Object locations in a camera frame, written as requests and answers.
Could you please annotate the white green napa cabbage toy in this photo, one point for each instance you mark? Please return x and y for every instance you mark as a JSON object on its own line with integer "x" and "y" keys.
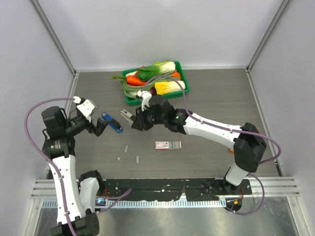
{"x": 160, "y": 68}

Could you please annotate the beige stapler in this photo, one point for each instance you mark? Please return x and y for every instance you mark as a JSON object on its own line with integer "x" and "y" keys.
{"x": 128, "y": 116}

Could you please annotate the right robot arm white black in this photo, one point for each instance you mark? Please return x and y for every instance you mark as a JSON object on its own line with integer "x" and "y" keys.
{"x": 246, "y": 142}

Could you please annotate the white cable duct rail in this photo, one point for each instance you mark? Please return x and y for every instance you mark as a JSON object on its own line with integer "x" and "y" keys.
{"x": 181, "y": 203}

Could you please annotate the orange carrot toy right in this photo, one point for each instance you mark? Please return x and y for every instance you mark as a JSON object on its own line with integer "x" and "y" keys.
{"x": 176, "y": 75}

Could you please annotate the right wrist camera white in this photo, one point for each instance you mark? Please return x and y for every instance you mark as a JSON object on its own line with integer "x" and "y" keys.
{"x": 144, "y": 97}

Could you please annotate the green long beans toy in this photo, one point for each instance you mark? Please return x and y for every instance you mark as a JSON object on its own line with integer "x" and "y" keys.
{"x": 125, "y": 86}

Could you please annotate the purple onion toy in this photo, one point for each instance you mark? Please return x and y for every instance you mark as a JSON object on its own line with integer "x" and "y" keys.
{"x": 153, "y": 91}

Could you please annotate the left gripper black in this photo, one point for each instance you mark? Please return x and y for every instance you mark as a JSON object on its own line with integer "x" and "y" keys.
{"x": 100, "y": 125}

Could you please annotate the green plastic tray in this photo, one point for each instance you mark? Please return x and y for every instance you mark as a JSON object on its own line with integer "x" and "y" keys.
{"x": 147, "y": 78}

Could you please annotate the orange carrot toy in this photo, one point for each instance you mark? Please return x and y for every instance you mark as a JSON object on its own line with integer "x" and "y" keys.
{"x": 134, "y": 81}
{"x": 176, "y": 75}

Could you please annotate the yellow napa cabbage toy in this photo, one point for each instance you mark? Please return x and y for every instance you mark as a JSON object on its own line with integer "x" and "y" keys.
{"x": 167, "y": 87}

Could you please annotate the blue stapler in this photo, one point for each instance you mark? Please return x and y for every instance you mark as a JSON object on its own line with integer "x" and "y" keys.
{"x": 112, "y": 122}

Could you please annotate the white radish toy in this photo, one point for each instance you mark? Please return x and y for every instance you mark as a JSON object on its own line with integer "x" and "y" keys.
{"x": 132, "y": 94}

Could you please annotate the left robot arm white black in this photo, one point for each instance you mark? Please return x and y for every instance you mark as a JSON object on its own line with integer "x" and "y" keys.
{"x": 75, "y": 196}

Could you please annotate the staple box red white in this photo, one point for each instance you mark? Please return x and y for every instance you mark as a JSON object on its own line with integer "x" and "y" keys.
{"x": 168, "y": 145}

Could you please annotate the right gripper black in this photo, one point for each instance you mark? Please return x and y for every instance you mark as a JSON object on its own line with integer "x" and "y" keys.
{"x": 140, "y": 123}

